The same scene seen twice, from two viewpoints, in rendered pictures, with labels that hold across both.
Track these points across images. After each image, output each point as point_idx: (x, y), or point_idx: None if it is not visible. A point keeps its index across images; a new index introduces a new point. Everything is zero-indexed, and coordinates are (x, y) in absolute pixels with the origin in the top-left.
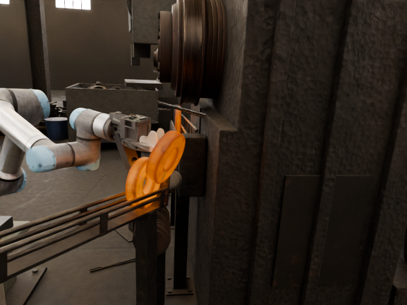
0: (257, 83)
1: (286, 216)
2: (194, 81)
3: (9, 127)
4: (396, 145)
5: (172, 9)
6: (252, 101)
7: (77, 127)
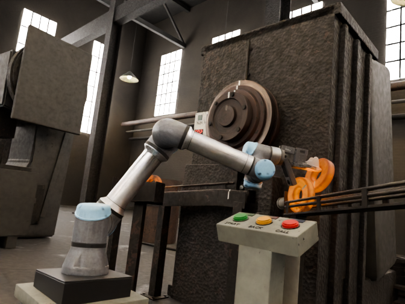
0: (332, 140)
1: (340, 225)
2: (266, 140)
3: (222, 146)
4: (366, 183)
5: (247, 92)
6: (331, 150)
7: (255, 154)
